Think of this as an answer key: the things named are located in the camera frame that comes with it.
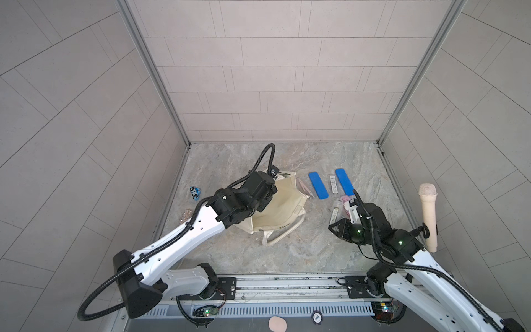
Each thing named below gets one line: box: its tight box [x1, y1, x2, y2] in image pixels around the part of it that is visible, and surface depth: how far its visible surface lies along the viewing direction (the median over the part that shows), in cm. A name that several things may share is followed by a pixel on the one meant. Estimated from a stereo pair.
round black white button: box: [311, 309, 324, 326], surface depth 68 cm
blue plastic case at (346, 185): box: [334, 168, 355, 196], surface depth 101 cm
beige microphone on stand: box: [418, 183, 438, 254], surface depth 65 cm
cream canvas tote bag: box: [234, 171, 310, 246], surface depth 77 cm
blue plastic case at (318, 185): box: [308, 171, 330, 200], surface depth 101 cm
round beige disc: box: [268, 315, 288, 332], surface depth 65 cm
